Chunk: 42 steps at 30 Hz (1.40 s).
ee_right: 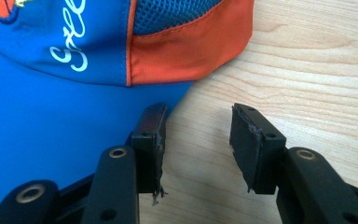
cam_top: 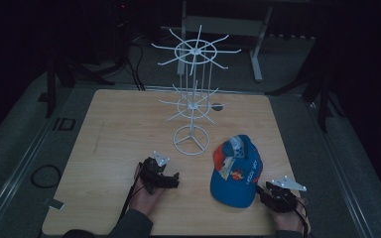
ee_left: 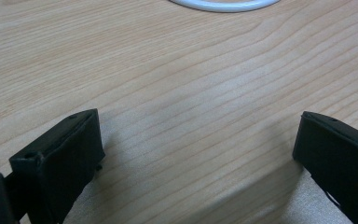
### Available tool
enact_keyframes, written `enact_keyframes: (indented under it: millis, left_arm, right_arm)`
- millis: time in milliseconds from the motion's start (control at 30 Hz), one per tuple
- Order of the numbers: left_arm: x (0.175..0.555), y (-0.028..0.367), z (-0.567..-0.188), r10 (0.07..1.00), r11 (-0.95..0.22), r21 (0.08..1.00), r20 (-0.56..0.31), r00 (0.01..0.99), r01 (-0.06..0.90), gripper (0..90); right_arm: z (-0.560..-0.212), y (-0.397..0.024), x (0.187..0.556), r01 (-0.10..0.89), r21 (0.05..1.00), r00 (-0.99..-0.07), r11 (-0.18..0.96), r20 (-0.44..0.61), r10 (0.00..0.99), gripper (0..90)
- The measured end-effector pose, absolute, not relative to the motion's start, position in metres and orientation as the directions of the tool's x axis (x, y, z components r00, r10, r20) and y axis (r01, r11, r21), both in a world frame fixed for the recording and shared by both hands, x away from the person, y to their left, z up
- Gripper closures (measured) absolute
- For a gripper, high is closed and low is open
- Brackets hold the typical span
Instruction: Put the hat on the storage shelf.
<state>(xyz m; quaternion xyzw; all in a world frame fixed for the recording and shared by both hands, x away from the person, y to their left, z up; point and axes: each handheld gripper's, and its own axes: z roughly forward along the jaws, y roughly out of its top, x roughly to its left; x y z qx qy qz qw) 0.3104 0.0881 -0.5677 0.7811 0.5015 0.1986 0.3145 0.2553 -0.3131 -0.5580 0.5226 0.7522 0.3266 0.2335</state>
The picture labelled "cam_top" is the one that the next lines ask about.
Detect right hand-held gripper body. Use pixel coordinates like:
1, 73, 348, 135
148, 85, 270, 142
259, 176, 309, 214

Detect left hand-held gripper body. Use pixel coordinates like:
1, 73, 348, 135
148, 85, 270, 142
140, 150, 172, 195

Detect blue and red baseball cap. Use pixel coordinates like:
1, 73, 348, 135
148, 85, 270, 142
209, 134, 264, 209

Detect person's right hand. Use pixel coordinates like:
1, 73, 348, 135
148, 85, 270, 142
272, 195, 312, 235

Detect person's left hand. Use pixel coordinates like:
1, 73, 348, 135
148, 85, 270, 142
128, 164, 166, 216

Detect black tripod stand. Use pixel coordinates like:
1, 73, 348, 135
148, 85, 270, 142
38, 58, 115, 119
266, 73, 346, 134

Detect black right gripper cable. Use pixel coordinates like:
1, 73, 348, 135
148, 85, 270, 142
291, 197, 313, 238

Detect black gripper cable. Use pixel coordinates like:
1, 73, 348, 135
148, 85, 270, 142
118, 165, 147, 224
291, 197, 313, 238

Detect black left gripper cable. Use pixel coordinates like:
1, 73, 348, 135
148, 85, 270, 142
118, 165, 147, 224

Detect white wire display rack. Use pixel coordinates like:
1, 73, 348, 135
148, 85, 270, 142
151, 24, 242, 157

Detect black floor cables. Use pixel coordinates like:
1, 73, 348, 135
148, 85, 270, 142
125, 41, 147, 92

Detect black rectangular floor bracket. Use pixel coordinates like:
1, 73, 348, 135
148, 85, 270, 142
52, 117, 76, 132

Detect black coiled cable loop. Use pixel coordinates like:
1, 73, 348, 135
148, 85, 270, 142
30, 164, 64, 189

